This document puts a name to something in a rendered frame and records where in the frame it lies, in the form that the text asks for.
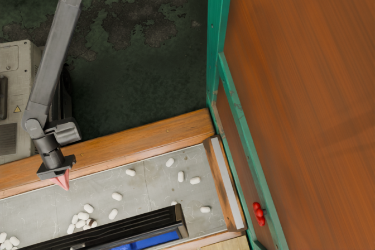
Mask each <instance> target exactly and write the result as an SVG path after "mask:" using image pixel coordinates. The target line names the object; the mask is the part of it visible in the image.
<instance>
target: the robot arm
mask: <svg viewBox="0 0 375 250"><path fill-rule="evenodd" d="M83 5H84V4H83V3H81V0H59V1H58V4H57V8H56V11H55V15H54V19H53V21H52V25H51V28H50V32H49V35H48V37H47V41H46V44H45V48H44V51H43V54H42V57H41V61H40V64H39V68H38V70H37V73H36V77H35V80H34V83H33V86H32V90H31V93H30V96H29V99H28V102H27V105H26V108H25V111H24V114H23V117H22V121H21V127H22V128H23V130H24V131H26V132H28V133H29V134H30V136H31V138H32V140H33V142H34V144H35V146H36V148H37V150H38V152H39V154H40V156H41V158H42V160H43V162H42V164H41V166H40V167H39V169H38V171H37V173H36V174H37V176H38V177H39V178H40V180H46V179H49V180H50V181H52V182H54V183H56V184H58V185H59V186H61V187H62V188H64V189H65V190H66V191H67V190H69V187H70V186H69V169H72V166H73V164H76V157H75V155H74V154H73V155H68V156H64V155H63V153H62V151H61V149H60V147H59V145H58V143H60V144H61V145H62V146H63V145H66V144H68V143H72V142H75V141H78V140H82V136H81V131H80V128H79V126H78V124H77V122H76V120H75V118H73V117H70V118H65V119H61V120H54V121H51V122H47V120H46V119H47V115H48V112H49V109H50V106H51V102H52V99H53V97H54V94H55V90H56V87H57V84H58V81H59V78H60V75H61V72H62V69H63V66H64V63H65V60H66V57H67V54H68V51H69V47H70V44H71V41H72V39H73V36H74V32H75V29H76V26H77V24H78V20H79V17H80V14H81V11H82V9H83Z"/></svg>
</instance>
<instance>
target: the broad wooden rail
mask: <svg viewBox="0 0 375 250"><path fill-rule="evenodd" d="M216 134H217V133H216V130H215V127H214V123H213V119H212V117H211V113H210V110H209V108H203V109H199V110H195V111H192V112H189V113H185V114H181V115H178V116H174V117H171V118H166V119H163V120H160V121H156V122H152V123H149V124H145V125H142V126H138V127H135V128H130V129H127V130H124V131H120V132H116V133H112V134H109V135H106V136H102V137H98V138H94V139H92V140H87V141H84V142H80V143H76V144H73V145H70V146H66V147H62V148H60V149H61V151H62V154H63V155H64V156H68V155H73V154H74V155H75V157H76V164H73V166H72V169H69V180H73V179H77V178H79V177H83V176H87V175H91V174H94V173H97V172H101V171H105V170H109V169H113V168H115V167H119V166H123V165H127V164H131V163H134V162H137V161H141V160H145V159H148V158H151V157H155V156H159V155H163V154H166V153H169V152H173V151H177V150H181V149H183V148H188V147H191V146H195V145H199V144H202V143H203V140H205V139H206V138H208V137H210V136H213V135H216ZM42 162H43V160H42V158H41V156H40V154H37V155H33V156H30V157H25V158H22V159H19V160H15V161H11V162H8V163H5V164H1V165H0V200H1V199H4V198H9V197H11V196H15V195H19V194H23V193H26V192H29V191H33V190H37V189H40V188H44V187H47V186H51V185H55V184H56V183H54V182H52V181H50V180H49V179H46V180H40V178H39V177H38V176H37V174H36V173H37V171H38V169H39V167H40V166H41V164H42Z"/></svg>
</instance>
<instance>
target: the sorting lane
mask: <svg viewBox="0 0 375 250"><path fill-rule="evenodd" d="M170 158H173V159H174V163H173V164H172V165H171V166H170V167H167V166H166V163H167V161H168V160H169V159H170ZM127 169H131V170H133V171H135V172H136V174H135V175H134V176H131V175H128V174H126V170H127ZM180 171H182V172H183V173H184V180H183V182H179V181H178V173H179V172H180ZM194 177H199V178H200V182H199V183H197V184H191V183H190V179H192V178H194ZM69 186H70V187H69V190H67V191H66V190H65V189H64V188H62V187H61V186H59V185H58V184H55V185H51V186H47V187H43V188H40V189H37V190H33V191H29V192H26V193H23V194H19V195H15V196H11V197H9V198H4V199H1V200H0V235H1V233H3V232H5V233H6V234H7V236H6V238H5V241H6V240H8V239H9V240H10V238H11V237H16V238H17V239H18V240H19V241H20V243H19V245H17V246H14V245H13V244H12V245H13V247H17V248H22V247H26V246H30V245H32V244H36V243H40V242H44V241H48V240H50V239H54V238H58V237H62V236H64V235H68V233H67V230H68V228H69V225H70V224H72V219H73V216H74V215H78V214H79V213H80V212H83V213H87V214H89V218H88V219H92V220H95V221H96V222H97V226H100V225H103V224H108V223H111V222H115V221H118V220H121V219H126V218H129V217H133V216H135V215H139V214H143V213H147V212H149V211H153V210H157V209H161V208H165V207H167V206H171V203H172V202H173V201H176V202H177V203H178V204H179V203H180V204H181V206H182V210H183V213H184V217H185V221H186V226H187V230H188V233H189V237H188V238H184V239H181V240H178V241H174V242H171V243H167V244H163V245H160V246H157V247H153V248H149V249H145V250H157V249H161V248H165V247H168V246H172V245H175V244H179V243H182V242H186V241H190V240H193V239H197V238H200V237H204V236H206V235H210V234H214V233H217V232H221V231H224V230H227V226H226V223H225V220H224V216H223V212H222V209H221V206H220V202H219V198H218V194H217V191H216V188H215V183H214V179H213V176H212V173H211V169H210V166H209V162H208V159H207V156H206V152H205V149H204V146H203V143H202V144H199V145H195V146H191V147H188V148H183V149H181V150H177V151H173V152H169V153H166V154H163V155H159V156H155V157H151V158H148V159H145V160H141V161H137V162H134V163H131V164H127V165H123V166H119V167H115V168H113V169H109V170H105V171H101V172H97V173H94V174H91V175H87V176H83V177H79V178H77V179H73V180H69ZM113 193H118V194H120V195H121V196H122V200H120V201H118V200H116V199H114V198H112V194H113ZM85 204H89V205H90V206H91V207H93V209H94V210H93V212H92V213H88V212H87V211H86V210H85V209H84V205H85ZM203 206H207V207H209V208H210V212H208V213H202V212H201V210H200V209H201V207H203ZM113 209H117V211H118V213H117V215H116V216H115V218H114V219H109V215H110V213H111V212H112V210H113ZM88 219H87V220H88ZM87 220H85V221H87ZM74 225H76V224H74ZM85 225H87V224H86V223H85ZM85 225H84V226H85ZM84 226H82V227H80V228H77V227H76V226H75V228H74V230H73V233H76V232H79V231H81V230H84V229H83V228H84ZM97 226H96V227H97ZM13 247H12V248H13ZM10 250H12V249H10Z"/></svg>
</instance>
